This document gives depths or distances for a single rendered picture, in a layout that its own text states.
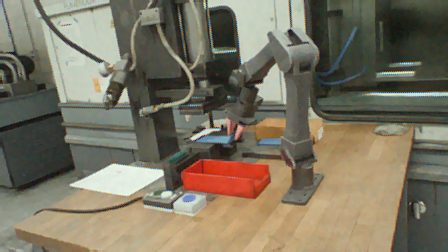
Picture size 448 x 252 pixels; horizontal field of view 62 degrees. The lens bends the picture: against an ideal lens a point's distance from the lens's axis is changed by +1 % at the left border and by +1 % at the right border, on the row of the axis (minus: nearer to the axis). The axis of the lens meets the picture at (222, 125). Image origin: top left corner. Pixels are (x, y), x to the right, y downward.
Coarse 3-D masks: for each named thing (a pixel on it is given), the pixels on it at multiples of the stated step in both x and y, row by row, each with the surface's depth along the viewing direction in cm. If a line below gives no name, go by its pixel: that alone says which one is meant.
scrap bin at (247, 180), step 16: (208, 160) 123; (192, 176) 113; (208, 176) 110; (224, 176) 122; (240, 176) 119; (256, 176) 116; (208, 192) 112; (224, 192) 109; (240, 192) 106; (256, 192) 105
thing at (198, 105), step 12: (204, 84) 131; (156, 96) 140; (168, 96) 137; (180, 96) 134; (192, 96) 132; (204, 96) 129; (216, 96) 135; (180, 108) 128; (192, 108) 125; (204, 108) 124; (216, 108) 131
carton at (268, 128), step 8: (264, 120) 161; (272, 120) 161; (280, 120) 159; (312, 120) 152; (320, 120) 151; (256, 128) 153; (264, 128) 151; (272, 128) 150; (280, 128) 148; (312, 128) 141; (320, 128) 151; (256, 136) 154; (264, 136) 152; (272, 136) 151; (280, 136) 149; (312, 136) 142; (320, 136) 149
